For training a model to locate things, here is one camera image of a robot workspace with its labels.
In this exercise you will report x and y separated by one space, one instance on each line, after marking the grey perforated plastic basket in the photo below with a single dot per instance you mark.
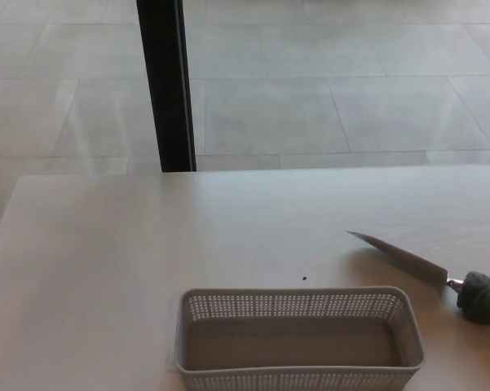
297 376

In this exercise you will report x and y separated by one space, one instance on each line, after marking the black window frame post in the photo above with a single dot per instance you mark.
163 81

